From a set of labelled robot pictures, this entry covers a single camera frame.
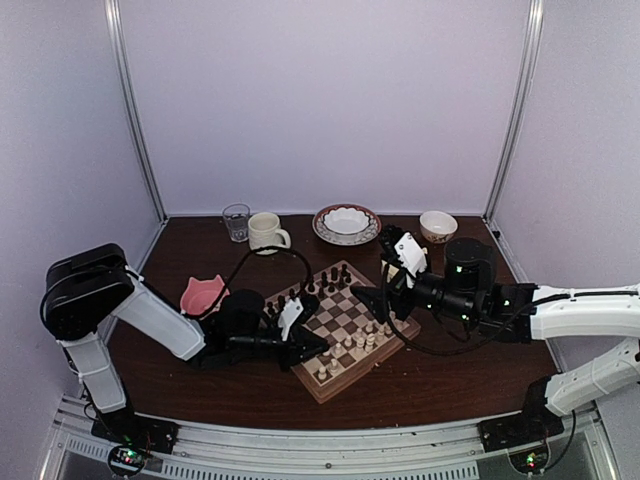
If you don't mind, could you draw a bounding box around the patterned brown rim plate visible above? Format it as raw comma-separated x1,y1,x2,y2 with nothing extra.
312,204,382,247

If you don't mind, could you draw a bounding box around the white chess piece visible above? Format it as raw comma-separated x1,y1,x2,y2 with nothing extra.
375,325,387,345

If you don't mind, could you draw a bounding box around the right black cable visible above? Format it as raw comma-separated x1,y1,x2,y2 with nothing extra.
379,259,531,357

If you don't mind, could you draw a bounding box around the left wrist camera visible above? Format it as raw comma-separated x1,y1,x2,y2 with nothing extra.
277,296,320,341

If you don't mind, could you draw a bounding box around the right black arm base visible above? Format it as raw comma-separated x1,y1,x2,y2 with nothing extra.
478,412,564,452

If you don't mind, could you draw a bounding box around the clear drinking glass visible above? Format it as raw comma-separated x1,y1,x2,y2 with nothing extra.
222,203,250,243

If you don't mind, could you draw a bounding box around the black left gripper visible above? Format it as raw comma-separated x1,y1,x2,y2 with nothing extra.
230,327,330,373

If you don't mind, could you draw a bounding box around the white floral small bowl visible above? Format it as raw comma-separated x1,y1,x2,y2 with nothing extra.
419,211,458,244

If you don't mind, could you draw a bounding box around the left aluminium frame post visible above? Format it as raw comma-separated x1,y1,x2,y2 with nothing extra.
104,0,168,224

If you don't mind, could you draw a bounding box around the yellow cat-ear bowl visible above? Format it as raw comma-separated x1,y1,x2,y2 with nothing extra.
381,259,399,283

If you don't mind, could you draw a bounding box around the front aluminium rail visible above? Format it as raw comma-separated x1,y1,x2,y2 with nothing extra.
34,396,622,479

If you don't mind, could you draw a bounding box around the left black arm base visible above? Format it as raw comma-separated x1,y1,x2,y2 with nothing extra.
91,414,179,454

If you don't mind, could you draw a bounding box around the white chess queen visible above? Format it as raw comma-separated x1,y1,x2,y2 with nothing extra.
353,338,365,360

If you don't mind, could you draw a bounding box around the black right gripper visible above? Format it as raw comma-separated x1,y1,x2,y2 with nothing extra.
351,267,479,326

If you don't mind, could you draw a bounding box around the right aluminium frame post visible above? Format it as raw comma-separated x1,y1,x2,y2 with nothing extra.
483,0,545,225

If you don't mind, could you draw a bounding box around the left black cable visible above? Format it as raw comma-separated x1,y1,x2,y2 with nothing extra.
219,246,314,306

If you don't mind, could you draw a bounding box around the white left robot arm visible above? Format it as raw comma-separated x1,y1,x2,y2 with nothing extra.
39,243,329,444

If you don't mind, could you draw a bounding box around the pink cat-ear bowl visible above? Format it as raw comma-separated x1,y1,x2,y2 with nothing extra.
180,275,230,318

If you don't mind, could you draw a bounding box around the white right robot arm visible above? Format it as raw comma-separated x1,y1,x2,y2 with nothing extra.
351,231,639,442

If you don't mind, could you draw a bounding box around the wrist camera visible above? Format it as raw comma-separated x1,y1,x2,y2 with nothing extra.
379,225,429,289
277,296,320,341

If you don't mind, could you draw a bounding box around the cream ribbed mug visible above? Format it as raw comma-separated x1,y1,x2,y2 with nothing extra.
248,212,291,251

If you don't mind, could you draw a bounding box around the aluminium frame post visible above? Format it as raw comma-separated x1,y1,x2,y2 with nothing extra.
104,0,168,224
483,0,545,225

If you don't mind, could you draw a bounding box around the black cable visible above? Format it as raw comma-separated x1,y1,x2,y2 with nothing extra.
219,246,314,306
379,259,531,357

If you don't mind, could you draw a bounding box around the wooden chess board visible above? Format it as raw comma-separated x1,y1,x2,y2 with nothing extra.
292,261,421,404

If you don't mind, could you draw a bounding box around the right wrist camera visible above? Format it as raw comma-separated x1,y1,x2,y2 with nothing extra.
379,225,429,289

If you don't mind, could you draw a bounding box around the white scalloped bowl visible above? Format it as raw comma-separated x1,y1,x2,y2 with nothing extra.
324,207,369,235

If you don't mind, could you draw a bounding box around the white chess knight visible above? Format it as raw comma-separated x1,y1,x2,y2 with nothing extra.
385,311,395,331
329,358,339,374

